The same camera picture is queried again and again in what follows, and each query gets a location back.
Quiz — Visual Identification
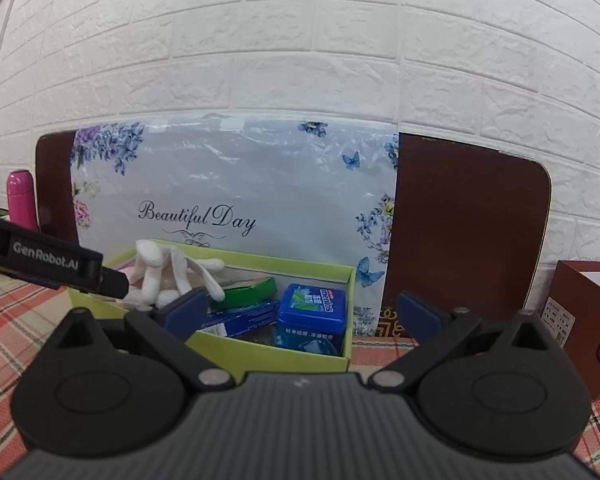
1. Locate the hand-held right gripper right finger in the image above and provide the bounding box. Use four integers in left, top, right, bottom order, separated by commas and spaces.
368, 290, 554, 391

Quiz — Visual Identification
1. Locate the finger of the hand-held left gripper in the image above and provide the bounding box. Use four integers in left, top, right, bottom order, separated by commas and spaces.
86, 264, 131, 299

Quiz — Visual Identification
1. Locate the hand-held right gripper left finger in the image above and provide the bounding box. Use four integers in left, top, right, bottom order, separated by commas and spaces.
44, 287, 237, 391

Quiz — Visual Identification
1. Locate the white glove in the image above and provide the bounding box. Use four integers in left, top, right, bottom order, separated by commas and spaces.
122, 238, 226, 309

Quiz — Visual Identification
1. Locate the blue medicine box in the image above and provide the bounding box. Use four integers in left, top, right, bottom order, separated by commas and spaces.
197, 300, 282, 339

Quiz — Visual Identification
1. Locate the small green box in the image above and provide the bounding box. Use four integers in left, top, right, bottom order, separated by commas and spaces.
208, 277, 279, 311

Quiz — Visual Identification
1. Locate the green cardboard box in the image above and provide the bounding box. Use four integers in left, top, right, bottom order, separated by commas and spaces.
67, 239, 356, 374

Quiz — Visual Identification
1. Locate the blue mint tin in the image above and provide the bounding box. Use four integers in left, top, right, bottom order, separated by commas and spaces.
273, 283, 349, 357

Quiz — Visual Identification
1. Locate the pink thermos bottle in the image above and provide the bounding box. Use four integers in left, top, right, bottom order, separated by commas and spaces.
7, 170, 39, 234

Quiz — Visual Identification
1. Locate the brown wooden board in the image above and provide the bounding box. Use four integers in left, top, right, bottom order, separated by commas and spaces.
34, 130, 553, 342

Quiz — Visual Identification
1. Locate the red plaid tablecloth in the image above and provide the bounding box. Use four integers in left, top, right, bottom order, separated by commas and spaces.
0, 275, 600, 476

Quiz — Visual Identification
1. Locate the floral printed plastic bag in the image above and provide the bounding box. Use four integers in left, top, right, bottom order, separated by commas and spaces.
70, 114, 402, 339

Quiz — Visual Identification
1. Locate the brown gift box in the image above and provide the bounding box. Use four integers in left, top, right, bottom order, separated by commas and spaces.
540, 260, 600, 402

